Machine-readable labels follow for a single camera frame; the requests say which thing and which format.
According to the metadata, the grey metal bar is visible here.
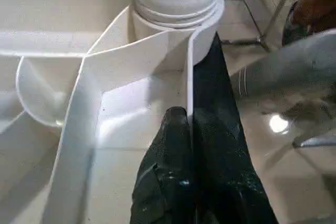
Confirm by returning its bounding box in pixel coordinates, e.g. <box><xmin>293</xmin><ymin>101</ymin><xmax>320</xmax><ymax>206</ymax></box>
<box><xmin>292</xmin><ymin>134</ymin><xmax>336</xmax><ymax>149</ymax></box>

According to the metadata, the white plastic table top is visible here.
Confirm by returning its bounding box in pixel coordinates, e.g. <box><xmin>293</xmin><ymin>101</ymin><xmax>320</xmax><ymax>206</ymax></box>
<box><xmin>0</xmin><ymin>0</ymin><xmax>227</xmax><ymax>224</ymax></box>

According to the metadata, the person's bare forearm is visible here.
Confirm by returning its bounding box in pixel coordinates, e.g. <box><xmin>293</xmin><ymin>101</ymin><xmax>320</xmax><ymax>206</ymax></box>
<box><xmin>290</xmin><ymin>0</ymin><xmax>336</xmax><ymax>33</ymax></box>

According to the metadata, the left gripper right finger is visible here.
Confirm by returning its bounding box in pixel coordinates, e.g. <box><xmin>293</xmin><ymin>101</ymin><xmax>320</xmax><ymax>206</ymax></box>
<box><xmin>191</xmin><ymin>109</ymin><xmax>279</xmax><ymax>224</ymax></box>

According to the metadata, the metal chair frame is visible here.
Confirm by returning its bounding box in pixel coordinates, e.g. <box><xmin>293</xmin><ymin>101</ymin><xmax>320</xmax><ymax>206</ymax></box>
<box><xmin>220</xmin><ymin>0</ymin><xmax>301</xmax><ymax>53</ymax></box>

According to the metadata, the black work mat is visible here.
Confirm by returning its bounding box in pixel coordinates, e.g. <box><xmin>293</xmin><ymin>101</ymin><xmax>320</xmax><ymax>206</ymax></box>
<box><xmin>0</xmin><ymin>0</ymin><xmax>279</xmax><ymax>224</ymax></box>

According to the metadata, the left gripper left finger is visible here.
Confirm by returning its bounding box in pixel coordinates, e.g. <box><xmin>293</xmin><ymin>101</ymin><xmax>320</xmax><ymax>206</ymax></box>
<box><xmin>129</xmin><ymin>106</ymin><xmax>198</xmax><ymax>224</ymax></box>

